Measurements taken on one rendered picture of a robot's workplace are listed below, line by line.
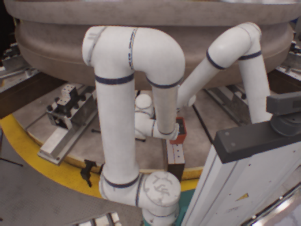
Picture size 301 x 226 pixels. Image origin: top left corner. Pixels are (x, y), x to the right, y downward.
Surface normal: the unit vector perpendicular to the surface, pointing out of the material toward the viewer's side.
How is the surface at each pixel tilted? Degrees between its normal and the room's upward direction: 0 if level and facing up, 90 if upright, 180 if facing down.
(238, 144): 0
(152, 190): 7
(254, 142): 0
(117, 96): 81
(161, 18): 90
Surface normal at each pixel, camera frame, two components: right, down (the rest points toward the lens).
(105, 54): -0.21, 0.54
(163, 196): 0.10, -0.62
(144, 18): -0.04, 0.69
